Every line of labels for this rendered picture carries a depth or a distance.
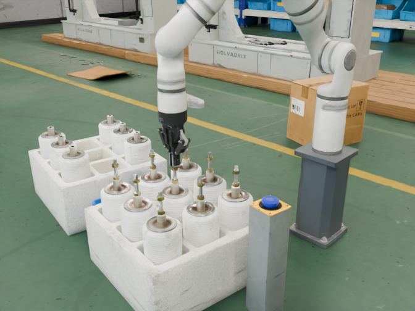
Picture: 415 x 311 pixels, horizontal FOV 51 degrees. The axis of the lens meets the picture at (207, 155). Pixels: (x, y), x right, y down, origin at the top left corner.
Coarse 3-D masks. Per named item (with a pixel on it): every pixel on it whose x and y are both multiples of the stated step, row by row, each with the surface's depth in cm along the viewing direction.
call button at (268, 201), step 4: (268, 196) 103; (272, 196) 103; (264, 200) 102; (268, 200) 101; (272, 200) 101; (276, 200) 101; (264, 204) 101; (268, 204) 100; (272, 204) 100; (276, 204) 101
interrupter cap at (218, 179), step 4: (200, 176) 130; (204, 176) 130; (216, 176) 130; (220, 176) 130; (204, 180) 129; (216, 180) 128; (220, 180) 128; (204, 184) 126; (208, 184) 126; (212, 184) 126; (216, 184) 126
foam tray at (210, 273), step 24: (96, 216) 124; (96, 240) 126; (120, 240) 113; (216, 240) 113; (240, 240) 115; (96, 264) 131; (120, 264) 115; (144, 264) 104; (168, 264) 104; (192, 264) 107; (216, 264) 112; (240, 264) 118; (120, 288) 119; (144, 288) 106; (168, 288) 104; (192, 288) 109; (216, 288) 116; (240, 288) 122
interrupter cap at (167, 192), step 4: (164, 188) 123; (168, 188) 123; (180, 188) 124; (184, 188) 124; (164, 192) 122; (168, 192) 122; (180, 192) 122; (184, 192) 121; (188, 192) 121; (164, 196) 120; (168, 196) 119; (172, 196) 119; (176, 196) 119; (180, 196) 119; (184, 196) 120
